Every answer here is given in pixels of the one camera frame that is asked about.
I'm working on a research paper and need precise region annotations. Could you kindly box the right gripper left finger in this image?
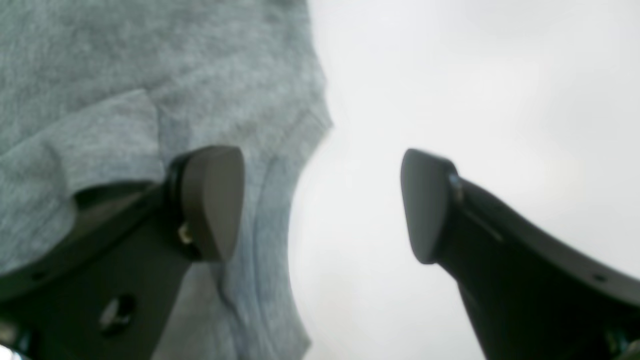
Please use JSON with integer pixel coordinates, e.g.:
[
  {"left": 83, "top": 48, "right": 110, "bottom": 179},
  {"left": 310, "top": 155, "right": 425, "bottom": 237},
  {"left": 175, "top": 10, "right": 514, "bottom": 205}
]
[{"left": 1, "top": 146, "right": 245, "bottom": 360}]

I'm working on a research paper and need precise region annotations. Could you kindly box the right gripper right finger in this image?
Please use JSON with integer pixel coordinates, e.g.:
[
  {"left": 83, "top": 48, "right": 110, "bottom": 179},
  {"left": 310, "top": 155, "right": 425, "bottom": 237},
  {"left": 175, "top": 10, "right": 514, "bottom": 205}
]
[{"left": 400, "top": 149, "right": 640, "bottom": 360}]

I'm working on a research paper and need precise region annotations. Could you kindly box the light grey T-shirt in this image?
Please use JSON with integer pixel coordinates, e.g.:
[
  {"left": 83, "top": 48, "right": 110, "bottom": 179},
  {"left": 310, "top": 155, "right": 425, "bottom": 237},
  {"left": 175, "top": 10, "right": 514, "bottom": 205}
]
[{"left": 0, "top": 0, "right": 332, "bottom": 360}]

